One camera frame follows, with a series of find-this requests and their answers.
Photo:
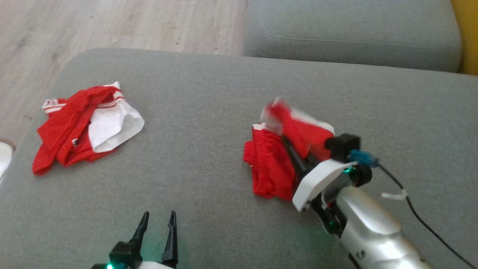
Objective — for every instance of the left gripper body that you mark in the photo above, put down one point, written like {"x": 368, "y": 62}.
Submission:
{"x": 125, "y": 256}

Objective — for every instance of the red and white basketball jersey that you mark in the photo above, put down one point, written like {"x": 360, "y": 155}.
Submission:
{"x": 63, "y": 130}

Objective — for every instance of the yellow sofa back cushion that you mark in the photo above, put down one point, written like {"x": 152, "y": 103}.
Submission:
{"x": 469, "y": 33}

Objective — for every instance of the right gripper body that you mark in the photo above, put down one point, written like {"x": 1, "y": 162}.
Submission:
{"x": 317, "y": 183}

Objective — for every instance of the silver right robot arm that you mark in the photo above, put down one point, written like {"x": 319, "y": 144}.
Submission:
{"x": 373, "y": 231}

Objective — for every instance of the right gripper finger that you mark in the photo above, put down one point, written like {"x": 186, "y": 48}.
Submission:
{"x": 295, "y": 157}

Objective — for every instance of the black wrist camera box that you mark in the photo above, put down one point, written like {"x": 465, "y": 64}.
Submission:
{"x": 343, "y": 146}

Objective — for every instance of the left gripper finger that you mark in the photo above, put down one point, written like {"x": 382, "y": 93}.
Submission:
{"x": 142, "y": 228}
{"x": 171, "y": 243}

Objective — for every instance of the grey sofa chaise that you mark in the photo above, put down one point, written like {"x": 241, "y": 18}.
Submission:
{"x": 209, "y": 112}

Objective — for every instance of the red shorts with white stripe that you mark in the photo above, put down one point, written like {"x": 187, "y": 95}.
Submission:
{"x": 269, "y": 164}

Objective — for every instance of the grey sofa seat cushion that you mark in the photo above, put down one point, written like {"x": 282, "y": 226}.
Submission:
{"x": 351, "y": 22}

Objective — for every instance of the white round floor object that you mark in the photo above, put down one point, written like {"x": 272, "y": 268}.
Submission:
{"x": 4, "y": 157}

